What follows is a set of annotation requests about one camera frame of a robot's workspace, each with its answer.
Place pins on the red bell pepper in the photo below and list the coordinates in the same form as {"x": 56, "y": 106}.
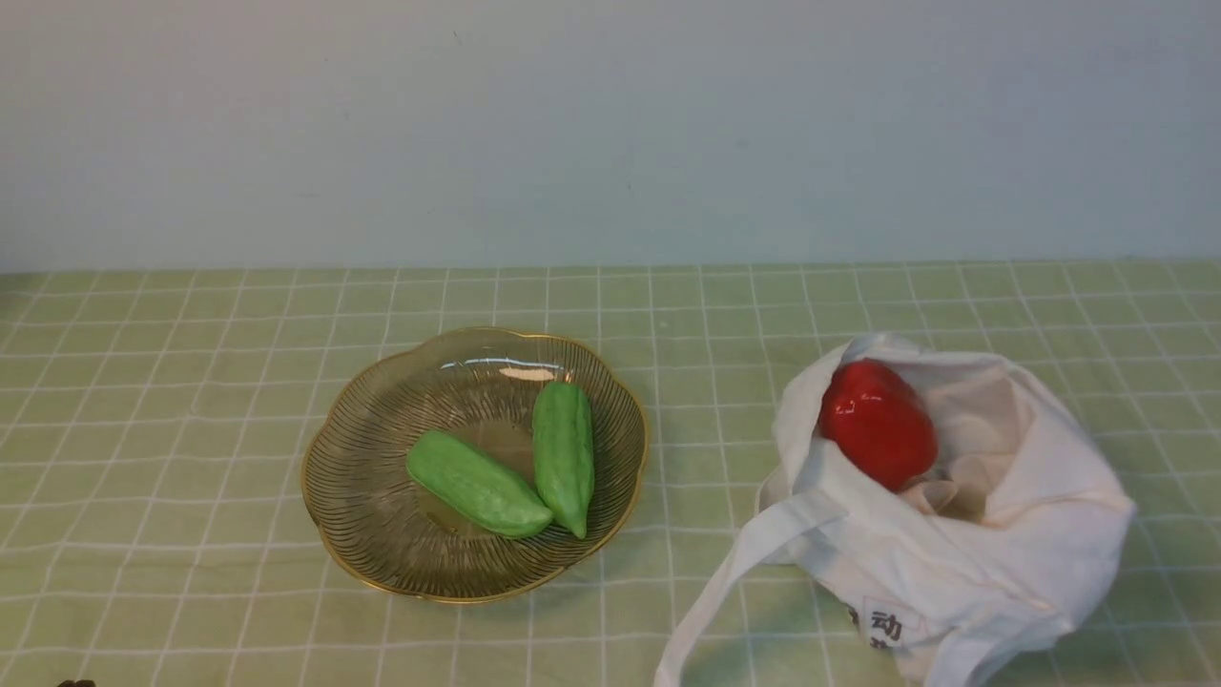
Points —
{"x": 879, "y": 423}

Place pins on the white cloth bag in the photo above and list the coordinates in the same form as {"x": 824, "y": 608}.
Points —
{"x": 953, "y": 577}

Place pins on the right green bitter gourd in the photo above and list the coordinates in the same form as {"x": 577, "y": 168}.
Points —
{"x": 563, "y": 461}

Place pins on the green bitter gourd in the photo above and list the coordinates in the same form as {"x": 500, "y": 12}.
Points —
{"x": 563, "y": 461}
{"x": 489, "y": 494}

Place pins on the gold-rimmed glass plate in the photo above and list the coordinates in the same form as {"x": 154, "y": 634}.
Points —
{"x": 479, "y": 385}

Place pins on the left green bitter gourd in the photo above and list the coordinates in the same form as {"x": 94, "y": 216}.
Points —
{"x": 489, "y": 494}

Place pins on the green checkered tablecloth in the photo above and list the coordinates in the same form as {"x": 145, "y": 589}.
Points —
{"x": 153, "y": 424}

